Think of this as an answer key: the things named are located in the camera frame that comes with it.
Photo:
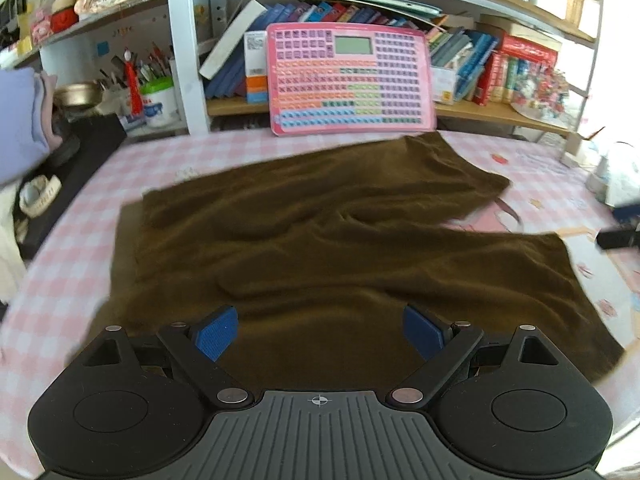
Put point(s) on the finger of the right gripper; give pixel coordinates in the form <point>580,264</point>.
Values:
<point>618,239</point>

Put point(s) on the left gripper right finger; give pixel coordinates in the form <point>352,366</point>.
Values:
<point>446,351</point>

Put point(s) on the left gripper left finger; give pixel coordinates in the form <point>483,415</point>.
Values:
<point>196,349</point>

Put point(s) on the brown cloth garment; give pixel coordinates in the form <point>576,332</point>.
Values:
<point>340,259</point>

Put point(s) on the pink checked table mat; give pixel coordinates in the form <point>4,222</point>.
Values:
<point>310,239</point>

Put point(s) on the colourful candy bouquet ornament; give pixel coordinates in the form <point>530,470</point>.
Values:
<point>540,92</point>

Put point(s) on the red thick dictionary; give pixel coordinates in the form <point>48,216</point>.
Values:
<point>528,51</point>

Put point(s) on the white green-lid jar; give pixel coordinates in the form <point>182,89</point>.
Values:
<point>160,107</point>

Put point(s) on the lilac folded cloth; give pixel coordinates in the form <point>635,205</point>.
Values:
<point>27,136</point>

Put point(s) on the brass bowl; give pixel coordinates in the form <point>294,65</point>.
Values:
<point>80,95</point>

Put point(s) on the orange white small box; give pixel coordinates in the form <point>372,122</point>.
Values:
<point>256,67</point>

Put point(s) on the pink keyboard learning toy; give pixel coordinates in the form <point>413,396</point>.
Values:
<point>330,77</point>

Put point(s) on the white leaning book lower shelf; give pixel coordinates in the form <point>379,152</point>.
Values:
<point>231,38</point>

